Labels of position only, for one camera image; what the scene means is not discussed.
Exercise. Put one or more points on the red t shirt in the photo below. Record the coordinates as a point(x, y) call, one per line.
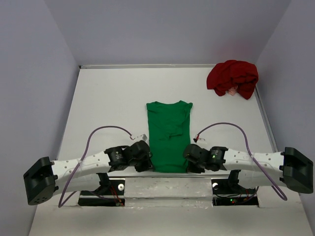
point(233, 76)

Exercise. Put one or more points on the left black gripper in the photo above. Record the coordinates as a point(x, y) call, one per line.
point(146, 165)

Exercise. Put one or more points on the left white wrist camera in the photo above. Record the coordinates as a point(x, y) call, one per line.
point(142, 137)

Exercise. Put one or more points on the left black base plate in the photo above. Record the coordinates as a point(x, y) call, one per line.
point(113, 196)

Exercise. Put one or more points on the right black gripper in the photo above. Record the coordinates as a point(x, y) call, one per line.
point(191, 167)

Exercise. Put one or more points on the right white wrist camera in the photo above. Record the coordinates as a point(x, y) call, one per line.
point(199, 140)

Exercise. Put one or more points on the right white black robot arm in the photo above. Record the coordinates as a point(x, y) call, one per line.
point(289, 168)

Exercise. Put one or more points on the green t shirt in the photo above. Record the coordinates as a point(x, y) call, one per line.
point(169, 135)

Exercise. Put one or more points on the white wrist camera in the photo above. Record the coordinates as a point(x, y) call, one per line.
point(142, 137)
point(199, 140)

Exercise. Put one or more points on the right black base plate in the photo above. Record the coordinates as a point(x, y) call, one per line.
point(225, 194)

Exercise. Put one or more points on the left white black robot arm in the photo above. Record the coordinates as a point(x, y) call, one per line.
point(47, 178)

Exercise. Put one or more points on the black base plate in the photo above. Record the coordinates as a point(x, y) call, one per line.
point(113, 196)
point(225, 194)

